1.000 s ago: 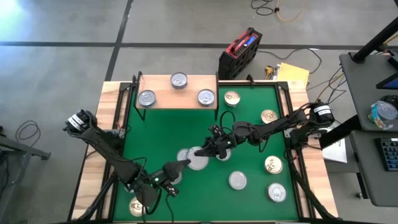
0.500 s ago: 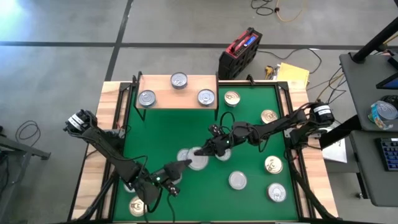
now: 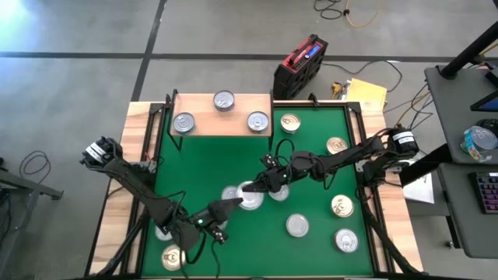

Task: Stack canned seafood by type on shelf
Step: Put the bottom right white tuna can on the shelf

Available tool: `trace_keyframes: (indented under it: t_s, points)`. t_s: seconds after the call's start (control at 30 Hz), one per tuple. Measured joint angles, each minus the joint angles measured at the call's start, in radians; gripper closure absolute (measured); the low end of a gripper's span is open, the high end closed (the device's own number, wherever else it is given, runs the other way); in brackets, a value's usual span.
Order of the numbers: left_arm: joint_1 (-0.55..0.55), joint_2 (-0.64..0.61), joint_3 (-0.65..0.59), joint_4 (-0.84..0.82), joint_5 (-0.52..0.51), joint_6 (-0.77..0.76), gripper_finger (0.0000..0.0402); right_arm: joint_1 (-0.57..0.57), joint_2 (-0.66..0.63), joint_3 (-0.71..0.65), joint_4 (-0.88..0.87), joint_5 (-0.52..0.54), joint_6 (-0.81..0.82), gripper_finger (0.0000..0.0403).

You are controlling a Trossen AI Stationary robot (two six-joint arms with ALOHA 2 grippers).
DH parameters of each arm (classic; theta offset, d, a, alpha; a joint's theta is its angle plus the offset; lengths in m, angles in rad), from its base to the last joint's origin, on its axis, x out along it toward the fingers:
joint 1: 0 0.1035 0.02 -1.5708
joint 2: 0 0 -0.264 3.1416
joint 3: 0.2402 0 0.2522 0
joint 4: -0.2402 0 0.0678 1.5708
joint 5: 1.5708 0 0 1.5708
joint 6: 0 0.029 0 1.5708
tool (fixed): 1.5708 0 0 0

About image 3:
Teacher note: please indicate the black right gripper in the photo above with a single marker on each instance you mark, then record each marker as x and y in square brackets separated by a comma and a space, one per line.
[283, 178]

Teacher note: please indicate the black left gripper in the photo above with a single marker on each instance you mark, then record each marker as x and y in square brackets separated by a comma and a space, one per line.
[208, 218]

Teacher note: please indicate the light blue cartoon label can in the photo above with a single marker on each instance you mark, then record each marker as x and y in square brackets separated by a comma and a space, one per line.
[257, 121]

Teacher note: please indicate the blue albacore solid white can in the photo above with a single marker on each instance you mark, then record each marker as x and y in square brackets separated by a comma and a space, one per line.
[224, 100]

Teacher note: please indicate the teal white label tuna can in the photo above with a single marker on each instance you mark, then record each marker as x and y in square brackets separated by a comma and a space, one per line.
[184, 123]

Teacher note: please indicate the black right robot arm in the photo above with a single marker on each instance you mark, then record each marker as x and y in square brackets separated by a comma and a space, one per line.
[342, 157]

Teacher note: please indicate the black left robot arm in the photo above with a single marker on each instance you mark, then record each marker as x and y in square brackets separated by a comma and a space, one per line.
[136, 183]

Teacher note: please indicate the wooden shelf with black legs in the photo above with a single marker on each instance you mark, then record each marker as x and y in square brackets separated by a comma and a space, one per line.
[218, 120]

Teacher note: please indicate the green barcode label can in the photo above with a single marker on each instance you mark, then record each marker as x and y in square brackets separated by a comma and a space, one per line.
[229, 192]

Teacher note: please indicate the teal chunk light tuna can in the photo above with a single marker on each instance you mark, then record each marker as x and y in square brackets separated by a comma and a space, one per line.
[280, 195]

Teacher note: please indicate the green table mat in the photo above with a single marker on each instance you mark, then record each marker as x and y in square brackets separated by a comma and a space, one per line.
[233, 167]

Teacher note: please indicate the green nutrition label can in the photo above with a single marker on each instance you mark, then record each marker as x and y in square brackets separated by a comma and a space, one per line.
[297, 225]

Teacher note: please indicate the pale gold lid can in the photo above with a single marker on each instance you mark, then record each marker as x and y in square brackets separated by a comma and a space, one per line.
[342, 205]
[290, 123]

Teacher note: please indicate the silver pull-tab can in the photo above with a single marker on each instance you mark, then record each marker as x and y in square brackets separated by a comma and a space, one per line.
[160, 234]
[346, 240]

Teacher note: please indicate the gold lid teal label can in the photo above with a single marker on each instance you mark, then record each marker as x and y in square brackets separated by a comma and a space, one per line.
[337, 145]

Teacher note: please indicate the red and black tool case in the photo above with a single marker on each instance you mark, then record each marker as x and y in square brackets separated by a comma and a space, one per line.
[297, 74]

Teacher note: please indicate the yellow paper pad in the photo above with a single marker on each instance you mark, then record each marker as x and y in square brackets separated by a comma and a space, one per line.
[365, 92]

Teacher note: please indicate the white paper sheet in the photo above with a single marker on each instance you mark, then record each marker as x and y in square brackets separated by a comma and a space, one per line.
[422, 190]

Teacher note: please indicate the black desk support bar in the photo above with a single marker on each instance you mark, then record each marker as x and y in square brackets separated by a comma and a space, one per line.
[428, 165]

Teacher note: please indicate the grey metal stand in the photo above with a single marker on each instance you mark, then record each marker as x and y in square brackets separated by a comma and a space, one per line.
[31, 186]

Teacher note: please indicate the grey desk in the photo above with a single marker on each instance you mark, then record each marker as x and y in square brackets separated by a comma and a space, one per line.
[451, 116]
[467, 225]

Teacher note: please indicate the can on side desk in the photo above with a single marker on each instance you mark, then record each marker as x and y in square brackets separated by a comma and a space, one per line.
[480, 142]

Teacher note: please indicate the black keyboard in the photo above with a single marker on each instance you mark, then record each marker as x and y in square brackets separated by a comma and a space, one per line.
[486, 192]

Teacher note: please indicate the black computer mouse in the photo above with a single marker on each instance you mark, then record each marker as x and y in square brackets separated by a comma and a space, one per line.
[488, 124]

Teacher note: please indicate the black tablet screen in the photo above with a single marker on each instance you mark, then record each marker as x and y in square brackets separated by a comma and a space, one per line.
[488, 103]

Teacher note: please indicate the black monitor pole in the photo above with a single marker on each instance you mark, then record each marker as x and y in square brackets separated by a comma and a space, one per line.
[470, 50]

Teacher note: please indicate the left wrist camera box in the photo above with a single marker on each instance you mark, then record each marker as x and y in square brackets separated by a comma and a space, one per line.
[218, 236]

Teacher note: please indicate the black metal table frame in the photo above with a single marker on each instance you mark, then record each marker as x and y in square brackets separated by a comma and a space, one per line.
[330, 105]

